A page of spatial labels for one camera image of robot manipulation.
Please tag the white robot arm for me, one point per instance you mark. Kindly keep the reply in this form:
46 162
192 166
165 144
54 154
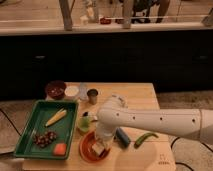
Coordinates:
192 124

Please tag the clear plastic bottle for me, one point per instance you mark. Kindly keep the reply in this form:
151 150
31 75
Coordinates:
83 91

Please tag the dark grape bunch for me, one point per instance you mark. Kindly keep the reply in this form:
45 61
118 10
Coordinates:
45 139

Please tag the green chili pepper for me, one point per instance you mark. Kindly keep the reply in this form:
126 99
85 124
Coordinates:
142 138

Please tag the dark maroon bowl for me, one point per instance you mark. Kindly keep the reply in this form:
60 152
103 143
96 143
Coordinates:
55 89

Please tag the blue marker pen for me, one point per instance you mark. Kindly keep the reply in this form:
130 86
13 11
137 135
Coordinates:
123 137

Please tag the white eraser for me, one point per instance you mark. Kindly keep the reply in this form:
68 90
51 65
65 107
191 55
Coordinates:
98 149

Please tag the green plastic tray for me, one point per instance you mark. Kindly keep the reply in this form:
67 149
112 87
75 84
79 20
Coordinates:
42 111

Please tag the red bowl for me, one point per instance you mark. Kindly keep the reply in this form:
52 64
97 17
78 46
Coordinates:
86 151

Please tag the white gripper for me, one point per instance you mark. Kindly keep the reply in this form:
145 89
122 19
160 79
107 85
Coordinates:
104 135

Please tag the small green cup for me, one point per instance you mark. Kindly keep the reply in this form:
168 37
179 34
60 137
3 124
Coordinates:
83 124

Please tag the metal cup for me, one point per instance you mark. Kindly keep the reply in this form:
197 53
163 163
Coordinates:
92 96

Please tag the orange sponge block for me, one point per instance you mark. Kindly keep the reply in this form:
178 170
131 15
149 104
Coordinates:
60 149

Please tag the yellow corn cob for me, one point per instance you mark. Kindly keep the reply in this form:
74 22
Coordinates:
56 117

